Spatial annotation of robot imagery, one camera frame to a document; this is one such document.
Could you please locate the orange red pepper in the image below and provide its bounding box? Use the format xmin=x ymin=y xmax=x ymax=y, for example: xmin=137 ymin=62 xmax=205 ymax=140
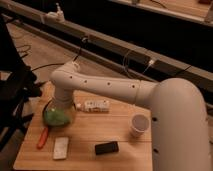
xmin=37 ymin=127 xmax=49 ymax=149

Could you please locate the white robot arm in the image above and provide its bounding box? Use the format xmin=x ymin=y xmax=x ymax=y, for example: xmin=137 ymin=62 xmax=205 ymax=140
xmin=50 ymin=61 xmax=213 ymax=171

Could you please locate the white plastic bottle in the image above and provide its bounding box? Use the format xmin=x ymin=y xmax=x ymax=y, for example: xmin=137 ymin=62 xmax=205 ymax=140
xmin=76 ymin=100 xmax=110 ymax=112

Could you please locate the white sponge block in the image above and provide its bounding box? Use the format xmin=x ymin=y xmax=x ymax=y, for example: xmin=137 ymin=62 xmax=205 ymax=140
xmin=53 ymin=137 xmax=69 ymax=160

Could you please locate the black office chair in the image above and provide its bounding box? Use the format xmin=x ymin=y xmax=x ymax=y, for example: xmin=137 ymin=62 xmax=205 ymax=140
xmin=0 ymin=14 xmax=42 ymax=152

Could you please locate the black floor cable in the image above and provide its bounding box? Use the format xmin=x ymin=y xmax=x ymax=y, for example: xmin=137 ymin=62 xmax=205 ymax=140
xmin=31 ymin=39 xmax=88 ymax=73

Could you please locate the long metal rail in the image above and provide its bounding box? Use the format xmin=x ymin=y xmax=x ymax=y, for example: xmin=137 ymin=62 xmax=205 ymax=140
xmin=0 ymin=0 xmax=213 ymax=103

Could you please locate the white object on rail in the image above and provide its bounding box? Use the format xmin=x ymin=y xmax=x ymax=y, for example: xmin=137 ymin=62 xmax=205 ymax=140
xmin=46 ymin=4 xmax=65 ymax=22

